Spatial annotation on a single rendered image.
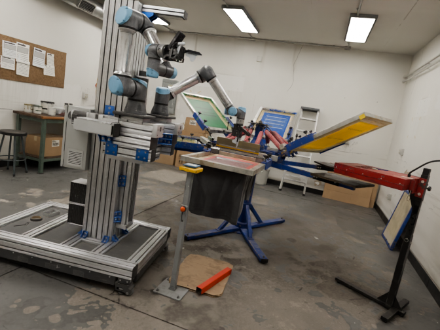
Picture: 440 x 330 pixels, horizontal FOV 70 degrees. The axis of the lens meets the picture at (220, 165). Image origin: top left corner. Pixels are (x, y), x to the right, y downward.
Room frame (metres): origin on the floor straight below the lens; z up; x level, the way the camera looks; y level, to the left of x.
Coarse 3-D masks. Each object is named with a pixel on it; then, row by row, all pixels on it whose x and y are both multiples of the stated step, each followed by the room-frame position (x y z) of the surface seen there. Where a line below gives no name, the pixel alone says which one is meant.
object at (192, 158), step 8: (200, 152) 2.79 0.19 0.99; (208, 152) 2.91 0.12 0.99; (224, 152) 3.10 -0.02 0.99; (184, 160) 2.41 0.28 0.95; (192, 160) 2.39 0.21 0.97; (200, 160) 2.37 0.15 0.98; (208, 160) 2.38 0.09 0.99; (224, 168) 2.32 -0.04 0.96; (232, 168) 2.30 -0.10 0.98; (240, 168) 2.28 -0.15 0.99; (256, 168) 2.39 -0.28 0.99; (264, 168) 2.69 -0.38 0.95
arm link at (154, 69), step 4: (148, 60) 1.92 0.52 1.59; (152, 60) 1.91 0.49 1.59; (156, 60) 1.92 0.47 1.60; (148, 64) 1.92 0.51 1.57; (152, 64) 1.91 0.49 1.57; (156, 64) 1.92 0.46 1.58; (160, 64) 1.96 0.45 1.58; (148, 68) 1.91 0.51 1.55; (152, 68) 1.91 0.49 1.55; (156, 68) 1.92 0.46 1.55; (160, 68) 1.95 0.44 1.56; (164, 68) 1.97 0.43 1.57; (148, 72) 1.91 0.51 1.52; (152, 72) 1.91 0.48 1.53; (156, 72) 1.92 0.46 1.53; (160, 72) 1.96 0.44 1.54; (164, 72) 1.98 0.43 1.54; (148, 76) 1.92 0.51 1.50; (152, 76) 1.91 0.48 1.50; (156, 76) 1.93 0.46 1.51; (160, 76) 2.00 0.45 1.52
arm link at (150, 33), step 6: (144, 24) 2.12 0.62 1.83; (150, 24) 2.14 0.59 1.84; (144, 30) 2.13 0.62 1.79; (150, 30) 2.13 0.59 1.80; (144, 36) 2.15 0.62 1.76; (150, 36) 2.11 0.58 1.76; (156, 36) 2.14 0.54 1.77; (150, 42) 2.10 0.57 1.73; (156, 42) 2.10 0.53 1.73; (162, 60) 2.04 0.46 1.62; (168, 66) 2.02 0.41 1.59; (168, 72) 2.00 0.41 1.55; (174, 72) 2.05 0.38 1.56; (168, 78) 2.05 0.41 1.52; (174, 78) 2.08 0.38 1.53
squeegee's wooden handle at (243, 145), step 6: (222, 138) 2.92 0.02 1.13; (228, 138) 2.91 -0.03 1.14; (222, 144) 2.92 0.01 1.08; (228, 144) 2.90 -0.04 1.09; (234, 144) 2.89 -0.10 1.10; (240, 144) 2.87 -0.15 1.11; (246, 144) 2.85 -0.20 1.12; (252, 144) 2.84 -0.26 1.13; (258, 144) 2.83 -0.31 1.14; (252, 150) 2.84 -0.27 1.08; (258, 150) 2.82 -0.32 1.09
